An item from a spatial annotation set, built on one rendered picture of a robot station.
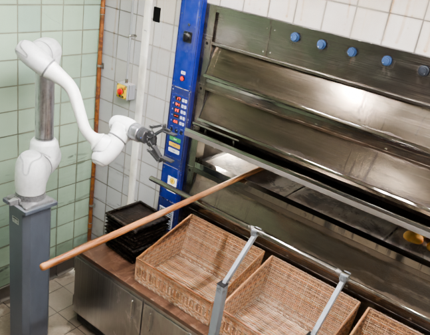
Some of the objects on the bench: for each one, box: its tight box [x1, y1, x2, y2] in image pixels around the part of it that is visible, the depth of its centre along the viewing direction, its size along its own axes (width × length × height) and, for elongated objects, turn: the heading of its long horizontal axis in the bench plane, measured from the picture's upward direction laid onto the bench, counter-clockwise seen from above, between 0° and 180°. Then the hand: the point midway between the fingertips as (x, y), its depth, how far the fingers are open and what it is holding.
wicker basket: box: [134, 214, 265, 326], centre depth 305 cm, size 49×56×28 cm
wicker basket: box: [219, 255, 361, 335], centre depth 274 cm, size 49×56×28 cm
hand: (172, 147), depth 256 cm, fingers open, 13 cm apart
